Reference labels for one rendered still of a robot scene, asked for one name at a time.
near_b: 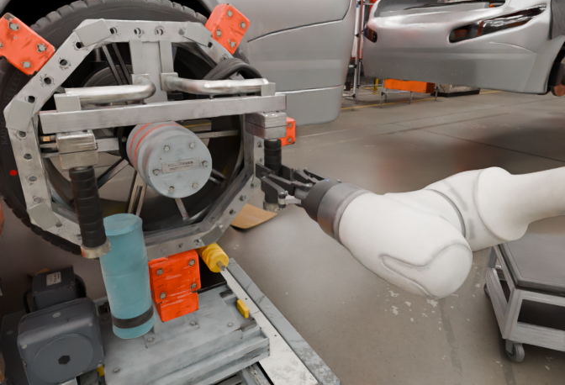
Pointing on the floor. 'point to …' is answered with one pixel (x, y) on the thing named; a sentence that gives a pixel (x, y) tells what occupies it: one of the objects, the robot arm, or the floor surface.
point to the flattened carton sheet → (251, 217)
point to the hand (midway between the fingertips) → (273, 172)
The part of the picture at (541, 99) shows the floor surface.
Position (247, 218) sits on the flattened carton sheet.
